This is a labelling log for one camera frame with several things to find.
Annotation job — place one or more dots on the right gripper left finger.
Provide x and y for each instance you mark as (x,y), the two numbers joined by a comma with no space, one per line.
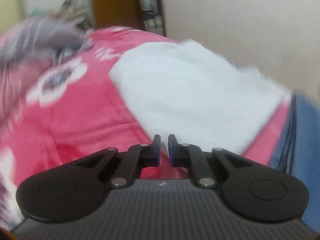
(125,167)

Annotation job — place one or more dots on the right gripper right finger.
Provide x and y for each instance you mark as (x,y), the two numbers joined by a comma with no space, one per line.
(204,169)

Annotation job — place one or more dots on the white cloth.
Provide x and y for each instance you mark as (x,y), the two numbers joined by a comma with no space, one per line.
(200,97)

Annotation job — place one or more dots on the black white plaid shirt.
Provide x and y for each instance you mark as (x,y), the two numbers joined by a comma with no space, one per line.
(43,38)

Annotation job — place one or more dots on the pink floral bed sheet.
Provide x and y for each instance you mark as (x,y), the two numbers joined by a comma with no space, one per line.
(54,114)

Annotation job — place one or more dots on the blue cloth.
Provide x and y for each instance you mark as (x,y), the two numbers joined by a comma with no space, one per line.
(297,152)

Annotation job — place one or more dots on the brown wooden door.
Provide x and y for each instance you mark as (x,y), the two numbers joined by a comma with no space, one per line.
(139,14)

